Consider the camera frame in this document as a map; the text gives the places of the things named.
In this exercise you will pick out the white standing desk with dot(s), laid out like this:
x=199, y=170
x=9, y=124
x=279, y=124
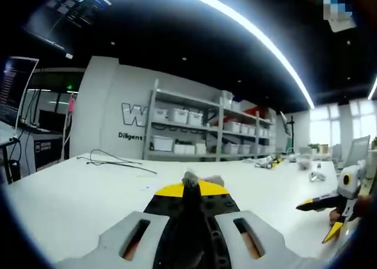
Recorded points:
x=11, y=133

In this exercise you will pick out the white crumpled bag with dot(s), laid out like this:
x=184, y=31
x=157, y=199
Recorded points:
x=304, y=163

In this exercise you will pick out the black equipment case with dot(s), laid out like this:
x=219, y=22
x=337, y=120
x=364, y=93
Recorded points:
x=48, y=151

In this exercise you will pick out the rows of white storage boxes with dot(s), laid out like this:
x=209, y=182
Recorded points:
x=179, y=116

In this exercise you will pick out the hanging dark monitor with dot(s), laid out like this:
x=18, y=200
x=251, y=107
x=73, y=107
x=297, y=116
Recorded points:
x=67, y=4

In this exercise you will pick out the black power brick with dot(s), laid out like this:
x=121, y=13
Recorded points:
x=13, y=171

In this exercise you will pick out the pink tag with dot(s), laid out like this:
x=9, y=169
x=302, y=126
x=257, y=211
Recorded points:
x=71, y=104

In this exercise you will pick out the green potted plant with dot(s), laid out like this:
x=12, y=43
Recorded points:
x=313, y=147

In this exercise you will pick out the brown cardboard box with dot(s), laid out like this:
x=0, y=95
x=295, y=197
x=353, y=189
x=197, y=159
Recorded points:
x=324, y=149

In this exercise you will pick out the white ceiling air conditioner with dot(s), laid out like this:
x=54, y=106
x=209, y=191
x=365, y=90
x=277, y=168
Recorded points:
x=341, y=23

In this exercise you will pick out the black tripod stand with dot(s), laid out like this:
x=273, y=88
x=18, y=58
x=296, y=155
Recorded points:
x=292, y=133

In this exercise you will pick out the long ceiling light strip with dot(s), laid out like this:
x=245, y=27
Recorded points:
x=372, y=88
x=266, y=41

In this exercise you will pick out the grey towel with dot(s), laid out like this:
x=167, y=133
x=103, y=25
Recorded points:
x=191, y=179

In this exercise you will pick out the small white device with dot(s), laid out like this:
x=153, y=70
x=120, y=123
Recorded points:
x=317, y=176

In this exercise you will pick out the grey office chair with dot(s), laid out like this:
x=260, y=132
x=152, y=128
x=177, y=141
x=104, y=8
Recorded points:
x=356, y=151

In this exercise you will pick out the grey metal shelving rack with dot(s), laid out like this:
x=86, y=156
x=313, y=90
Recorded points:
x=219, y=113

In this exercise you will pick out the yellow black tool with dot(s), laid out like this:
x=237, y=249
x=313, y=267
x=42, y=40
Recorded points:
x=276, y=162

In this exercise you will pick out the silver laptop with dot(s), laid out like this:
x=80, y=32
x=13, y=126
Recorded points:
x=11, y=80

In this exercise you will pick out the person's right hand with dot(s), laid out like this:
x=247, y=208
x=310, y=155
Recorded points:
x=365, y=208

